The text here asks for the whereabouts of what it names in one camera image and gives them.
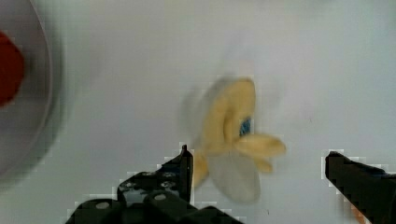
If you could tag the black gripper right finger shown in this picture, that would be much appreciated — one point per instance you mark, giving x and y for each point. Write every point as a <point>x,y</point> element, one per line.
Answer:
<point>370,190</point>

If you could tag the pink round plate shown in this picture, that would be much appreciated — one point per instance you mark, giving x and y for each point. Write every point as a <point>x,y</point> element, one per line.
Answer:
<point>23,119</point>

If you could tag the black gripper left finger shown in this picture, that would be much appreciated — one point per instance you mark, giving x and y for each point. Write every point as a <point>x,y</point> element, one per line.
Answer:
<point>174,176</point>

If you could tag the red ketchup bottle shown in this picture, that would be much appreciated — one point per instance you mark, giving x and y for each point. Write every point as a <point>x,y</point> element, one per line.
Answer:
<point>11,70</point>

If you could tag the peeled toy banana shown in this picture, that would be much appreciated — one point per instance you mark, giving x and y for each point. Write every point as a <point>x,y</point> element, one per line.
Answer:
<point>227,150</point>

